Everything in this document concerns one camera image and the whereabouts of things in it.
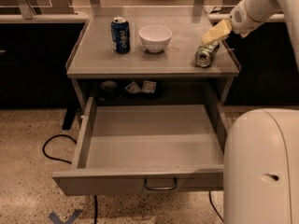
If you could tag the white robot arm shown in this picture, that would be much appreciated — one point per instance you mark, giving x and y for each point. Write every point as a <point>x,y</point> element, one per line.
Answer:
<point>261,156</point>

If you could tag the grey cabinet with top surface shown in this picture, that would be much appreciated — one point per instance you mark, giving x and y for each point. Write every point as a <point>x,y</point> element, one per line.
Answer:
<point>94,57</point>

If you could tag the open grey top drawer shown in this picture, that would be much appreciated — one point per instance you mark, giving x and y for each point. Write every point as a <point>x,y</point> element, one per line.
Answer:
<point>119,146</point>

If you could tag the metal drawer handle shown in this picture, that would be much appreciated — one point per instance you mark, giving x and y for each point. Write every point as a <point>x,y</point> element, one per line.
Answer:
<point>160,184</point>

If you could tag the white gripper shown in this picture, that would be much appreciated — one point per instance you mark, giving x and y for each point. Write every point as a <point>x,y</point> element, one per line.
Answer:
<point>243,21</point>

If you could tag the white paper tag right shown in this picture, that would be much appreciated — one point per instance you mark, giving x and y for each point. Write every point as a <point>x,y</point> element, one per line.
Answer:
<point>149,86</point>

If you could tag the crushed green soda can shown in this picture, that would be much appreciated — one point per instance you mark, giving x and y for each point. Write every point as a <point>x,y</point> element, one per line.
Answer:
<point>205,55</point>

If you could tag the round grey object in shelf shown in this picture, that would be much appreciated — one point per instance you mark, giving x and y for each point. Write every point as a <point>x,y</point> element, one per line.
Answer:
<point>109,89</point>

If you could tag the white ceramic bowl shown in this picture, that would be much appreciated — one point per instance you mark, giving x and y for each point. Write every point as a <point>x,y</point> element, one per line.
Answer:
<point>155,38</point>

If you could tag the white paper tag left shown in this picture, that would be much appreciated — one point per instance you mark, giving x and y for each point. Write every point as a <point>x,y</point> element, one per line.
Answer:
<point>133,88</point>

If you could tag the blue Pepsi can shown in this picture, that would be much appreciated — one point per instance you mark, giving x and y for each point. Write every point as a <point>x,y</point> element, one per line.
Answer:
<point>120,32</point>

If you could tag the white paper tag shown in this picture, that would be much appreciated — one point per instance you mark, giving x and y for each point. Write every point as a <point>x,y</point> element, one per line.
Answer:
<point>149,86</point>
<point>133,88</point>

